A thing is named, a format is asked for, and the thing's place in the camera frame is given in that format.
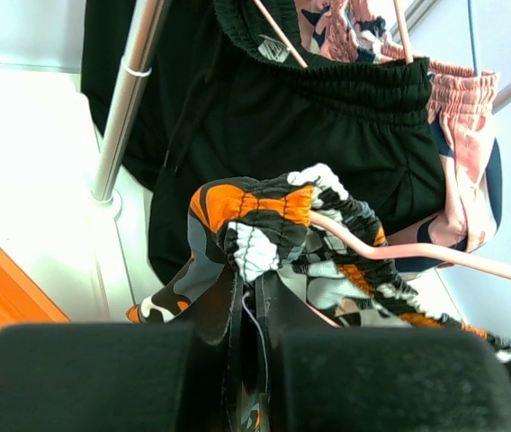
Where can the metal clothes rack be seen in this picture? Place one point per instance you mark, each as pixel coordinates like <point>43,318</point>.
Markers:
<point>135,66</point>

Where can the pink hanger of black shorts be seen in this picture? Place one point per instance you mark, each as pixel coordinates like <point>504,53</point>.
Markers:
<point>282,36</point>

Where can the orange camouflage shorts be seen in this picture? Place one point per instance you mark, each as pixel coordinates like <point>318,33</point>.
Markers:
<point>257,228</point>

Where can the pink patterned shorts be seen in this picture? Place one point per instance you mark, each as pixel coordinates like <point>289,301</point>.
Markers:
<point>459,111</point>

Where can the blue hanger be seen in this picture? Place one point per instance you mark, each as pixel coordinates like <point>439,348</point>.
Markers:
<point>475,49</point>

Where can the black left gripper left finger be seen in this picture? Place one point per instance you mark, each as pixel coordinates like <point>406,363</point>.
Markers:
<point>180,376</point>

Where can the pink hanger of camouflage shorts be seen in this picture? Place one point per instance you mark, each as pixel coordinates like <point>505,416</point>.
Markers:
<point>372,269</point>

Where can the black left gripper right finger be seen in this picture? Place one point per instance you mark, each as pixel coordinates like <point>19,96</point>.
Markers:
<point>322,378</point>

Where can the black shorts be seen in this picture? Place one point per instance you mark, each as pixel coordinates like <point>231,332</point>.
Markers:
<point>226,99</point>

